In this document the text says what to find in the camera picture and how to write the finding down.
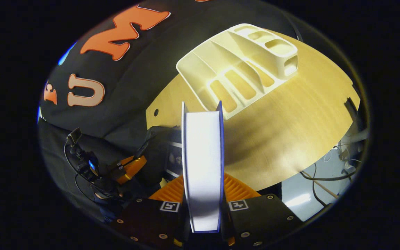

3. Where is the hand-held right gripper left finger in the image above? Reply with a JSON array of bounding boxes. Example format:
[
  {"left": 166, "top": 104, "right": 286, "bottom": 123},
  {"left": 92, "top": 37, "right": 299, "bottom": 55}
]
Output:
[{"left": 111, "top": 174, "right": 191, "bottom": 248}]

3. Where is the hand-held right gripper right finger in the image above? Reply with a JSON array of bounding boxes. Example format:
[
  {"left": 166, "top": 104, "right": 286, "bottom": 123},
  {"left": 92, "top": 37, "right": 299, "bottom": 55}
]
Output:
[{"left": 222, "top": 172, "right": 305, "bottom": 248}]

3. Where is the black schoolbag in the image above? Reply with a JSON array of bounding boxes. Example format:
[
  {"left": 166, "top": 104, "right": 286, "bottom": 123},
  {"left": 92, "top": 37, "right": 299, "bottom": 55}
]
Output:
[{"left": 134, "top": 125, "right": 184, "bottom": 190}]

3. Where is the blue cover book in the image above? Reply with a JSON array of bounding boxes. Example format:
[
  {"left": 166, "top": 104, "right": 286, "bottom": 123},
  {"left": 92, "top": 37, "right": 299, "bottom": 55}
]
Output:
[{"left": 181, "top": 101, "right": 225, "bottom": 234}]

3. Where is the white bookshelf rack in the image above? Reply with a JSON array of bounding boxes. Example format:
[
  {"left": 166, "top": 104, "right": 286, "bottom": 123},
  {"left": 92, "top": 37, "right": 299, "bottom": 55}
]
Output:
[{"left": 176, "top": 23, "right": 298, "bottom": 120}]

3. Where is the black backdrop cloth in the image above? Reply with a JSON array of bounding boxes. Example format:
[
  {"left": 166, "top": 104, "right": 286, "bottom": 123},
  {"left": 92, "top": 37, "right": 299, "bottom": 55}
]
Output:
[{"left": 39, "top": 0, "right": 303, "bottom": 216}]

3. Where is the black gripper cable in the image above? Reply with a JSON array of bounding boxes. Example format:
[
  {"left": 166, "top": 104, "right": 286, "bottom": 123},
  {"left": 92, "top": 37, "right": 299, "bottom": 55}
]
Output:
[{"left": 63, "top": 141, "right": 120, "bottom": 203}]

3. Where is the black floor cable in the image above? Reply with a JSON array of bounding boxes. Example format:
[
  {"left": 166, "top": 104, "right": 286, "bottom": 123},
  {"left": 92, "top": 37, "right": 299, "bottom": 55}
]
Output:
[{"left": 299, "top": 161, "right": 357, "bottom": 208}]

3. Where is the white floor cable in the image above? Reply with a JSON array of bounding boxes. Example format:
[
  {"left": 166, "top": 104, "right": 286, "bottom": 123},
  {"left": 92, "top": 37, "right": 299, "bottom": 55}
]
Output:
[{"left": 323, "top": 141, "right": 363, "bottom": 171}]

